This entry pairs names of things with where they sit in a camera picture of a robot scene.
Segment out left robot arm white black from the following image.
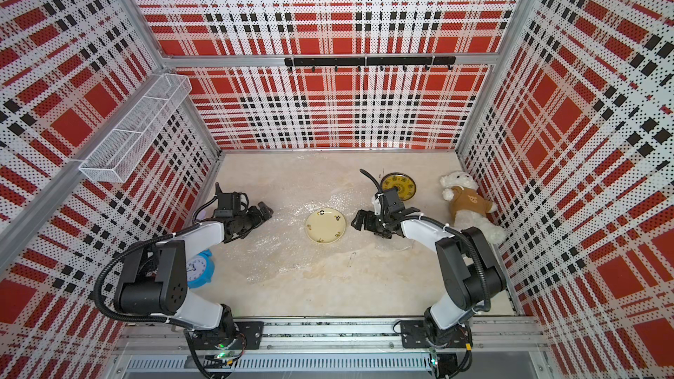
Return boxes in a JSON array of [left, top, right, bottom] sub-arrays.
[[93, 202, 274, 347]]

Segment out white teddy bear brown shirt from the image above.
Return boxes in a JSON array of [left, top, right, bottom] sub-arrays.
[[440, 171, 507, 245]]

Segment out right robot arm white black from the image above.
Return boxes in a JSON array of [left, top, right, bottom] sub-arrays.
[[351, 168, 507, 348]]

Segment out black wall hook rail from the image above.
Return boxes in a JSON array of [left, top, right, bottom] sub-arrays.
[[284, 55, 456, 69]]

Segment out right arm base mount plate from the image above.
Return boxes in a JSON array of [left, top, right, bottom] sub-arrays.
[[394, 319, 472, 349]]

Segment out yellow patterned dinner plate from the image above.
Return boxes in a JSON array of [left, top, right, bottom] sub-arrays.
[[380, 172, 417, 201]]

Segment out blue alarm clock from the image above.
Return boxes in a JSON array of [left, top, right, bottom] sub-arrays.
[[186, 249, 215, 289]]

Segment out white wire mesh shelf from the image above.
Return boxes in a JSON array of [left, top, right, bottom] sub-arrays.
[[79, 74, 191, 184]]

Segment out cream dinner plate black characters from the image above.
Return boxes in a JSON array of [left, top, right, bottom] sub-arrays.
[[305, 208, 347, 244]]

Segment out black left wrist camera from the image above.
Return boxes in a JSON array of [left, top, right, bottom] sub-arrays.
[[213, 192, 249, 219]]

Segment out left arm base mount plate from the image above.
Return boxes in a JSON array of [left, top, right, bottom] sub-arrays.
[[188, 321, 264, 351]]

